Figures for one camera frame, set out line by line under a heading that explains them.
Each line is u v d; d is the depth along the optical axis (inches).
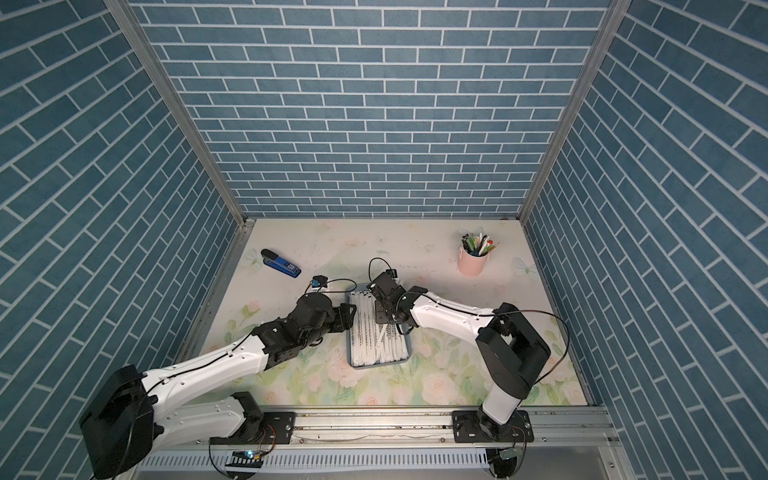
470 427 29.0
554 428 29.6
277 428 28.8
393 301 26.7
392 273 31.5
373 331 35.2
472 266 40.1
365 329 35.6
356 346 34.1
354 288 26.2
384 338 34.5
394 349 34.1
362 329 35.5
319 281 28.6
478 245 39.1
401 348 34.1
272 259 40.3
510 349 18.1
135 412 15.2
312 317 24.2
